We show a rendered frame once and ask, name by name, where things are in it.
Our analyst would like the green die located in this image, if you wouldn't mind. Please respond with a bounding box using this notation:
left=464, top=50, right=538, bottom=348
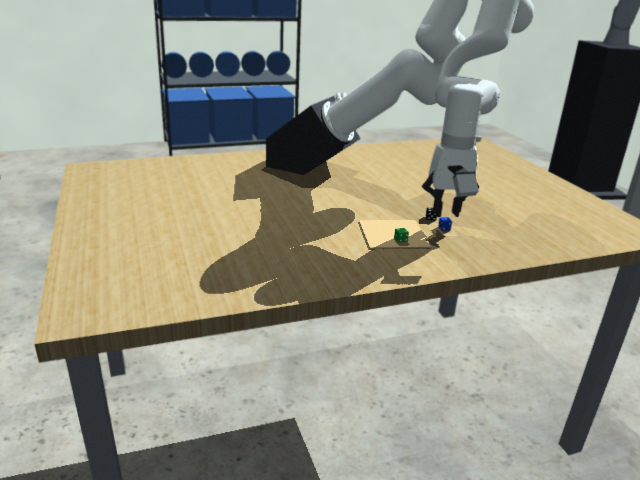
left=394, top=228, right=409, bottom=243

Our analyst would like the brown mat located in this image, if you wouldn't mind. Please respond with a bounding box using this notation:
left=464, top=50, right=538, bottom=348
left=359, top=220, right=431, bottom=249

